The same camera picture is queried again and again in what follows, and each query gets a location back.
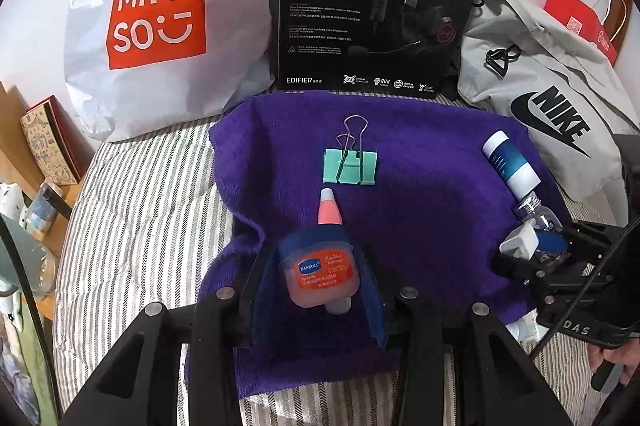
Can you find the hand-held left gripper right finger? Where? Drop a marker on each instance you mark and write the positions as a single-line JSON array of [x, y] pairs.
[[372, 306]]

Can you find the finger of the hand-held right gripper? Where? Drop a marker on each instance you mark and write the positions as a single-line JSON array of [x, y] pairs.
[[585, 238], [520, 271]]

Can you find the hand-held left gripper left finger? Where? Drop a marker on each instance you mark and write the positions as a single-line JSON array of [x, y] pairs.
[[262, 306]]

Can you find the white charger cube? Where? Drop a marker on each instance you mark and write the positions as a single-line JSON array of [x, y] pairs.
[[520, 243]]

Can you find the clear bottle red label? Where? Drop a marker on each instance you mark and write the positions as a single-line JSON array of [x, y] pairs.
[[542, 216]]

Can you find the pink lip balm jar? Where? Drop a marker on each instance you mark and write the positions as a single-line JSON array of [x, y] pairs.
[[320, 276]]

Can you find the pink tube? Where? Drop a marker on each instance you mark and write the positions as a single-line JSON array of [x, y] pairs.
[[330, 213]]

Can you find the blue and white bottle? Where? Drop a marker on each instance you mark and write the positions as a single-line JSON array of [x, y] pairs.
[[510, 158]]

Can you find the green binder clip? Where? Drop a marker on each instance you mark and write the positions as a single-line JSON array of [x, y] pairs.
[[350, 168]]

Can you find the person's right hand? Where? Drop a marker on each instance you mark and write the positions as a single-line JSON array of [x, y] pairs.
[[600, 356]]

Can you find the purple towel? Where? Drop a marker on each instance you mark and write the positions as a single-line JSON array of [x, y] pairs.
[[435, 186]]

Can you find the grey sling bag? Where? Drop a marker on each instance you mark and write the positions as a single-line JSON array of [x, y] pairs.
[[540, 65]]

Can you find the red paper bag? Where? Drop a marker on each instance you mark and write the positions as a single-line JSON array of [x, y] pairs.
[[575, 15]]

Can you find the light green cloth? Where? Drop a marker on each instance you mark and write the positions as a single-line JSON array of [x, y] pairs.
[[30, 361]]

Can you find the small clear bottle on nightstand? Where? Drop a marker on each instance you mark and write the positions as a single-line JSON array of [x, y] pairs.
[[42, 206]]

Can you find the light blue water bottle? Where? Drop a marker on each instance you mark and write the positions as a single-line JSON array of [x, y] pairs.
[[12, 256]]

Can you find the white plastic bag orange logo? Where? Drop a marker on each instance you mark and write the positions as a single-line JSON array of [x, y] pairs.
[[100, 105]]

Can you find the patterned notebook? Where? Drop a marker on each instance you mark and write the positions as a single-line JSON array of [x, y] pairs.
[[50, 140]]

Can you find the floral cloth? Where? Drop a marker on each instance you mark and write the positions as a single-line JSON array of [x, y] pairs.
[[12, 201]]

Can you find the black headset box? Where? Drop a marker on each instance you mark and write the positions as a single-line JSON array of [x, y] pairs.
[[350, 30]]

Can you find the wooden bedside table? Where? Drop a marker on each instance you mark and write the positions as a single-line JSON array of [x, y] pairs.
[[15, 145]]

